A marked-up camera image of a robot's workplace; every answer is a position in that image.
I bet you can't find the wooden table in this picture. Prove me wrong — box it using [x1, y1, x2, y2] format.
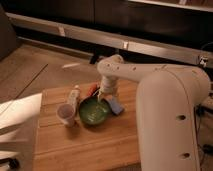
[33, 80, 140, 171]

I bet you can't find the white plastic bottle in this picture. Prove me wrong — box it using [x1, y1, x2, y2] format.
[67, 85, 80, 107]

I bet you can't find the dark cabinet with metal rail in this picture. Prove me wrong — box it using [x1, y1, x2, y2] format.
[0, 0, 213, 67]

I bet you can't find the red orange object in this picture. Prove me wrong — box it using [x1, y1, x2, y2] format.
[86, 83, 99, 97]

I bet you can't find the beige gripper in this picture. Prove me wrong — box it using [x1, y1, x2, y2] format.
[97, 76, 119, 102]

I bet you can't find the blue sponge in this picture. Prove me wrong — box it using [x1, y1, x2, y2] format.
[106, 97, 124, 115]

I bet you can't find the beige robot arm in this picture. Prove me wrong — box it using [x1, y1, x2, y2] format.
[97, 55, 211, 171]

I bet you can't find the translucent plastic cup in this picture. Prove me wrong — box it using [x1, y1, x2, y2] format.
[57, 104, 75, 127]

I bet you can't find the green ceramic bowl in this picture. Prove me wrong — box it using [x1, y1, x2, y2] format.
[79, 97, 111, 125]

